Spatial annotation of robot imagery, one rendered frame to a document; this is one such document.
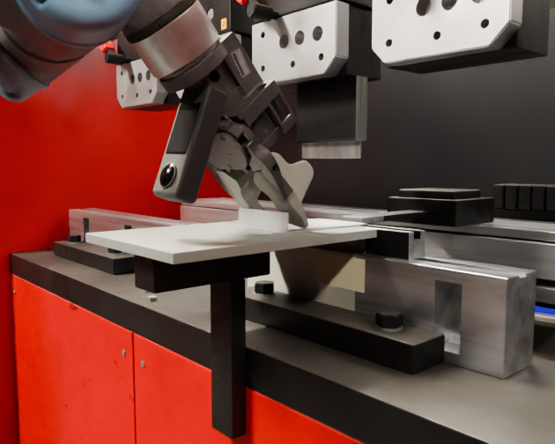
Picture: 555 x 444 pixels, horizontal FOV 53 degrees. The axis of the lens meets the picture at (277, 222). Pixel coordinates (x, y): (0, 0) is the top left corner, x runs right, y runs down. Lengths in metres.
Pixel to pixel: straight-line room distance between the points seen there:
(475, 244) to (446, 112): 0.41
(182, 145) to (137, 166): 0.96
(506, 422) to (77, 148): 1.17
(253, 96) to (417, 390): 0.32
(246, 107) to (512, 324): 0.32
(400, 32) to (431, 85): 0.64
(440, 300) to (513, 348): 0.08
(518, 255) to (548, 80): 0.39
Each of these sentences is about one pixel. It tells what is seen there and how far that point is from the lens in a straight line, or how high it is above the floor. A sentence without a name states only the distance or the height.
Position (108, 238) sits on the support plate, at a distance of 0.57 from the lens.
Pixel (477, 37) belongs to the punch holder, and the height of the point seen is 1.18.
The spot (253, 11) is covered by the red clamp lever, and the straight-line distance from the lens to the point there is 0.71.
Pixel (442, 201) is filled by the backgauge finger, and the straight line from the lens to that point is 0.83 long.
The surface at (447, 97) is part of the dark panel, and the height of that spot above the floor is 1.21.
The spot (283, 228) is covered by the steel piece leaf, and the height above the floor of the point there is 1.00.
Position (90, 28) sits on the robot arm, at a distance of 0.35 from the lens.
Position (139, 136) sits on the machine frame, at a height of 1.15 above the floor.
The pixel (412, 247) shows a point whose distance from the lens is 0.62.
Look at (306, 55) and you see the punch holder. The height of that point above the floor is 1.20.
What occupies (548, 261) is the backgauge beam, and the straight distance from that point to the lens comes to 0.82.
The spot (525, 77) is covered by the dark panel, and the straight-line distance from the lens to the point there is 1.13.
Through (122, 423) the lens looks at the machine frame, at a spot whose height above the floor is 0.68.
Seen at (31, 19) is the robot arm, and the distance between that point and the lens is 0.36.
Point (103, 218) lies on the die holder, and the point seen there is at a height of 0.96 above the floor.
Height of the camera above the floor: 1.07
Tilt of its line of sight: 6 degrees down
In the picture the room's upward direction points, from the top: straight up
